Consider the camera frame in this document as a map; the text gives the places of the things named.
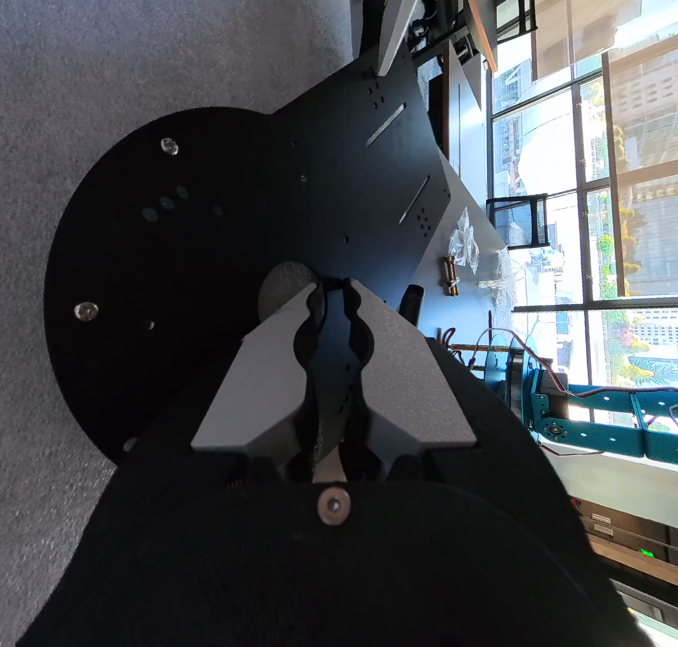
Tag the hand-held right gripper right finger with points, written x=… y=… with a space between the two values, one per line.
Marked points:
x=418 y=392

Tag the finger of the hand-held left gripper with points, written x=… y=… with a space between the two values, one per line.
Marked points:
x=402 y=11

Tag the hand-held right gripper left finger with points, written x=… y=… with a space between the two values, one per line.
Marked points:
x=254 y=392

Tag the black electric screwdriver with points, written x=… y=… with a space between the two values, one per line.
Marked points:
x=412 y=300

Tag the black metal base plate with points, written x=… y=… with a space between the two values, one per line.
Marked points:
x=212 y=234

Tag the blue toy robot arm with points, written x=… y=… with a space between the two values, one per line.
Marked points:
x=582 y=435

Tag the grey wooden-edged desk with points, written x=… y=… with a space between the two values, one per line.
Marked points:
x=439 y=287

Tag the black mesh chair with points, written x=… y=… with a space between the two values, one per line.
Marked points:
x=516 y=223
x=511 y=8

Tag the small silver screw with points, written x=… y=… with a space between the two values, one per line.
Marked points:
x=169 y=146
x=86 y=310

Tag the white foam sheet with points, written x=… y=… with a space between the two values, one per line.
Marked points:
x=106 y=48

